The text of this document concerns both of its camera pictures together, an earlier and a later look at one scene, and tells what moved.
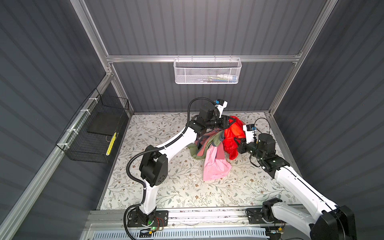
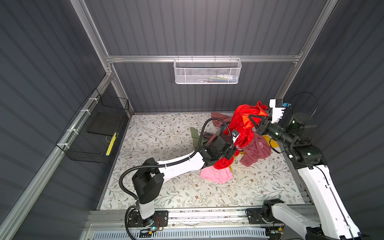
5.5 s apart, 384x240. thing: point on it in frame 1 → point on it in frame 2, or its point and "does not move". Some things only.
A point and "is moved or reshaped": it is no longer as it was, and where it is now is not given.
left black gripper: [223, 120] → [231, 150]
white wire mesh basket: [207, 71] does not move
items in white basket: [222, 78] does not move
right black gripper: [241, 147] → [262, 125]
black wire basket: [91, 134] does not move
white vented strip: [211, 234] does not move
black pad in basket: [105, 123] does not move
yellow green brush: [111, 144] does not move
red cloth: [236, 129] is moved or reshaped
